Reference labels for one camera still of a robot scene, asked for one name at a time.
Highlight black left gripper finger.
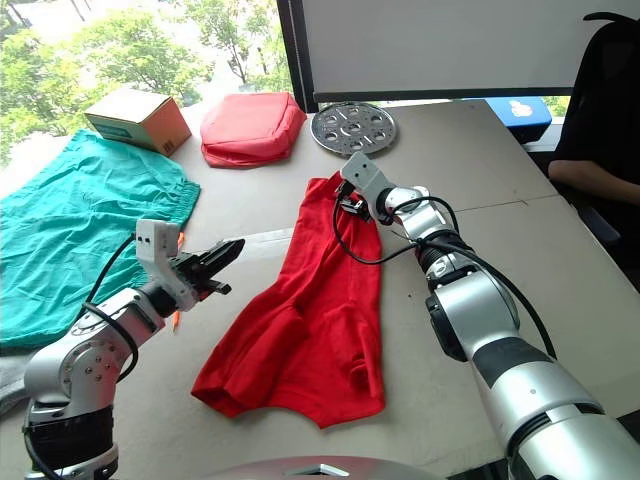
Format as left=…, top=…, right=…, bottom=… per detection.
left=198, top=238, right=247, bottom=267
left=199, top=255, right=241, bottom=283

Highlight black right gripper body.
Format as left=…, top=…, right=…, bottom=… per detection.
left=334, top=180, right=376, bottom=225

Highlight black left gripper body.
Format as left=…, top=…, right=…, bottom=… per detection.
left=168, top=252, right=234, bottom=303

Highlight red t-shirt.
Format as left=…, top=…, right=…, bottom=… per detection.
left=190, top=172, right=387, bottom=431

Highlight teal green shorts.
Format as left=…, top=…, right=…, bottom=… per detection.
left=0, top=128, right=202, bottom=351

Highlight person in black shirt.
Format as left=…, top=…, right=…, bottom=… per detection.
left=547, top=11, right=640, bottom=301

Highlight round perforated metal disc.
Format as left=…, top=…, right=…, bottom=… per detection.
left=310, top=101, right=397, bottom=157

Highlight red fabric bag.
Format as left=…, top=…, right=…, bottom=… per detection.
left=199, top=91, right=308, bottom=169

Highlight brown cardboard box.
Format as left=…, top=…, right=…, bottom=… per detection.
left=83, top=88, right=193, bottom=157

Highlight white roller blind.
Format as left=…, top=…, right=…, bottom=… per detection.
left=299, top=0, right=604, bottom=104

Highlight blue box with white print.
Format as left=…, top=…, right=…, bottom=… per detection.
left=483, top=96, right=554, bottom=145

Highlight grey cloth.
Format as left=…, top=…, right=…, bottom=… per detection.
left=0, top=348, right=32, bottom=417

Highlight silver robot torso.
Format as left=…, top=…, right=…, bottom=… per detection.
left=208, top=454, right=444, bottom=480

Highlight black chair armrest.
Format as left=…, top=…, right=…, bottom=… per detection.
left=574, top=203, right=625, bottom=247

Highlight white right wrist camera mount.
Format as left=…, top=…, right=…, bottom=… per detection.
left=339, top=151, right=397, bottom=202

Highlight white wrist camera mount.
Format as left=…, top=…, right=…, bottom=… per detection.
left=135, top=218, right=197, bottom=312
left=339, top=151, right=397, bottom=202

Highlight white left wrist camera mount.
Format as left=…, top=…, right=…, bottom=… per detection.
left=135, top=218, right=197, bottom=312

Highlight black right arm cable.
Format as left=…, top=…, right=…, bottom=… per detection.
left=331, top=195, right=558, bottom=362

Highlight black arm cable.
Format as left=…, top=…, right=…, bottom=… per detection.
left=331, top=195, right=558, bottom=362
left=81, top=234, right=140, bottom=385

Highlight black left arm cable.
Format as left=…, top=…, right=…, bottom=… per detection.
left=81, top=234, right=140, bottom=385

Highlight black window frame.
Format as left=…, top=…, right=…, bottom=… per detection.
left=275, top=0, right=322, bottom=114

